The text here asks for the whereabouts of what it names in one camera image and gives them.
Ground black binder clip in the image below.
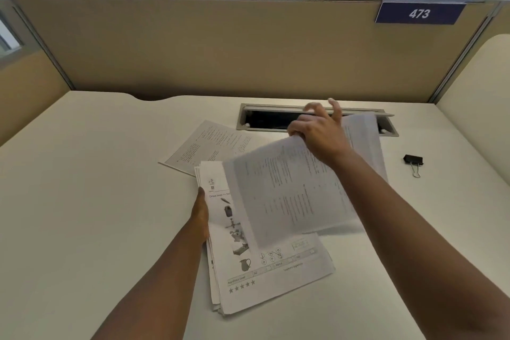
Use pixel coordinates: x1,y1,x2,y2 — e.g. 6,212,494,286
403,154,424,179

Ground printed text paper sheet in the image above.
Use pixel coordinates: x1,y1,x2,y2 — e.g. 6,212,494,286
222,112,389,250

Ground beige side partition panel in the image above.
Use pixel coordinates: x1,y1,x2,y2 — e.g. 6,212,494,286
0,0,75,148

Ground dark blue number sign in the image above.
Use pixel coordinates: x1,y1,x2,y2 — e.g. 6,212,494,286
375,1,467,26

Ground grey desk cable tray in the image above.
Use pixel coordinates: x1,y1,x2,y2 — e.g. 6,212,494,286
236,103,399,137

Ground stack of printed worksheets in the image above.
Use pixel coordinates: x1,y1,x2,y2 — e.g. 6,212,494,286
194,160,336,317

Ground beige cubicle partition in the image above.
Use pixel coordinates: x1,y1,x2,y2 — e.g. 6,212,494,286
0,0,503,104

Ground person's left forearm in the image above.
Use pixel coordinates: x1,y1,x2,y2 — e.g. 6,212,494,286
91,218,209,340

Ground curved cream side panel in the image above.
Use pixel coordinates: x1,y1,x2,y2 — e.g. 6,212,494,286
435,33,510,187

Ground printed paper sheet with columns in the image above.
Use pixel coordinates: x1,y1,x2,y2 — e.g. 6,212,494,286
158,120,256,177

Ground person's right hand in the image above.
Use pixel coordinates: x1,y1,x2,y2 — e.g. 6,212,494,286
287,98,354,169

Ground person's left hand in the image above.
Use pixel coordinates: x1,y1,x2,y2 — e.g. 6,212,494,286
190,187,210,244

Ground person's right forearm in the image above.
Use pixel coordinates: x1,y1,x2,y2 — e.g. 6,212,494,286
330,148,510,340

